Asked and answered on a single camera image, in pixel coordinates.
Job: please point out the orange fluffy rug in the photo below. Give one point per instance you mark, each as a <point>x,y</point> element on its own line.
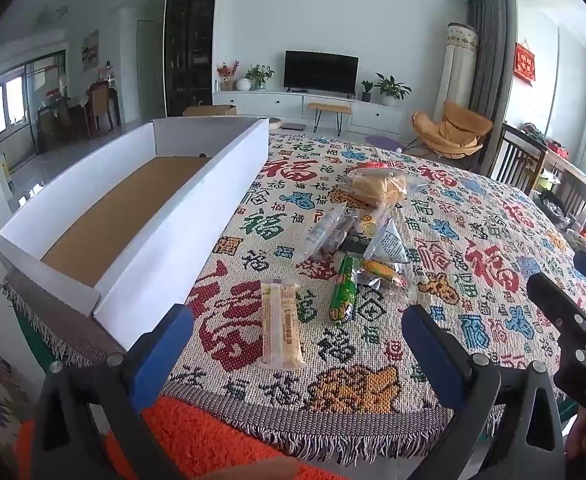
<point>213,435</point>

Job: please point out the printed woven blanket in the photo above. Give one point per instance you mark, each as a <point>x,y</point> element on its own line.
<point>473,210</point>

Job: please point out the dining table with chairs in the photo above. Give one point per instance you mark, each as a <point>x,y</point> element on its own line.
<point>98,105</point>

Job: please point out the red flower vase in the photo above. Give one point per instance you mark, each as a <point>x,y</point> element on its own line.
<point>227,75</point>

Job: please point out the grey floor pad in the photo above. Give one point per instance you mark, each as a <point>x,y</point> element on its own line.
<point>293,127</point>

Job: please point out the bagged bread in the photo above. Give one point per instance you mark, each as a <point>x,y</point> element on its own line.
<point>378,187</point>

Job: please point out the brown cardboard box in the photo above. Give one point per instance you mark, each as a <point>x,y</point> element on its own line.
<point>210,110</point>

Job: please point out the framed wall picture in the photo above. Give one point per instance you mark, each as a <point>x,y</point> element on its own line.
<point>90,50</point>

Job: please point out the white television cabinet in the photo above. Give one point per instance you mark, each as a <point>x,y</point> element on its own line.
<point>373,115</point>

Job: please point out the large leafy potted plant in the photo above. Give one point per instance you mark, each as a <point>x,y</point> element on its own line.
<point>392,89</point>

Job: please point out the round cat scratcher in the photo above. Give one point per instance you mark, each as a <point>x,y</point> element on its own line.
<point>275,122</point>

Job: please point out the dark sausage packet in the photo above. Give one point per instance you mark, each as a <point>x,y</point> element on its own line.
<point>340,232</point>

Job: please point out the covered standing air conditioner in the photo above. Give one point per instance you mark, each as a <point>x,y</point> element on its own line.
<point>457,65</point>

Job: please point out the small potted plant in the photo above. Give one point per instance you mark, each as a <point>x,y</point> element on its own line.
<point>367,91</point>

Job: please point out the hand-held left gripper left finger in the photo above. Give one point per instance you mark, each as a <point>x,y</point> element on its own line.
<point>163,345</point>

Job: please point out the grey triangular snack packet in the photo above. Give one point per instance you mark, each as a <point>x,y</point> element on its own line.
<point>388,242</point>

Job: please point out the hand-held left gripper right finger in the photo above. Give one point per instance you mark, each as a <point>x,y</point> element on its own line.
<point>433,355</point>

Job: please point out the dark glass cabinet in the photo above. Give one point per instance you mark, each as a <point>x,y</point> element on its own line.
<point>190,45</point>

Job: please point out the yellow corn snack packet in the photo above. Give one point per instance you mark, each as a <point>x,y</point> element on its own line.
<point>380,272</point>

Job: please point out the white door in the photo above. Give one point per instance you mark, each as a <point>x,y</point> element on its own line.
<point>150,70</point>

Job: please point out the grey curtain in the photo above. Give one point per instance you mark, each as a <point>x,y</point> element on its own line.
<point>490,55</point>

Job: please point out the dark wooden chair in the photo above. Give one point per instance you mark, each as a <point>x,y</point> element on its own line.
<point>575,192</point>
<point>518,155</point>

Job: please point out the green potted plant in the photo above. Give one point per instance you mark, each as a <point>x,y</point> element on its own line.
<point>259,76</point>

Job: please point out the black television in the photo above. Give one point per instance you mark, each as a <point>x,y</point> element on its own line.
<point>321,72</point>

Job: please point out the cream long snack packet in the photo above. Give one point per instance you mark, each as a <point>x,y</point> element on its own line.
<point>280,330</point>

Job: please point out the purple floor mat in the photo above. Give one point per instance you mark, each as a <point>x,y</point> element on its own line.
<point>383,141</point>

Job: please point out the round white vase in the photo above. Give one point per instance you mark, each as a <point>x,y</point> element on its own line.
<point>243,85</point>

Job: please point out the green sausage stick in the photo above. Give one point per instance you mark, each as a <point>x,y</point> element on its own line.
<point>344,287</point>

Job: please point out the orange lounge chair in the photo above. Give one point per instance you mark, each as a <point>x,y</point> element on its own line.
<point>448,130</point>

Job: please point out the red wall hanging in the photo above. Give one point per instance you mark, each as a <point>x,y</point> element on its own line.
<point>524,62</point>

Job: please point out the white cardboard box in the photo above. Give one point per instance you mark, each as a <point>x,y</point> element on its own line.
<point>173,240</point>

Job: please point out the clear sausage packet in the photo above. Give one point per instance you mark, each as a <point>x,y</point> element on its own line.
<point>320,230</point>

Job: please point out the wooden bench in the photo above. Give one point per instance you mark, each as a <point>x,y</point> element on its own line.
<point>329,107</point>

